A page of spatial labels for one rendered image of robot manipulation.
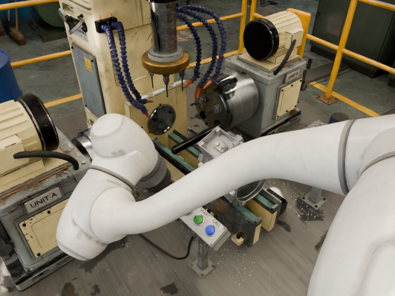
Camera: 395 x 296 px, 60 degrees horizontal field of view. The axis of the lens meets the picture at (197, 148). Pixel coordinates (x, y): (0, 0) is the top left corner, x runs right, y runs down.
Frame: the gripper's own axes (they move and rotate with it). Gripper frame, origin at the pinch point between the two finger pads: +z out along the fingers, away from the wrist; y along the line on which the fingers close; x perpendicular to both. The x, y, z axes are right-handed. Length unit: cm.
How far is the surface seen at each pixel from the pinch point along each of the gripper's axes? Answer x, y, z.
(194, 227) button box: 2.5, -5.5, 4.8
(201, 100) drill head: -41, 45, 25
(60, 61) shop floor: -37, 367, 143
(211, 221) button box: -2.1, -8.6, 4.7
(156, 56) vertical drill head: -33, 43, -11
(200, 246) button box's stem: 5.6, -5.2, 17.4
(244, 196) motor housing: -18.2, -0.1, 28.1
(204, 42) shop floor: -199, 295, 225
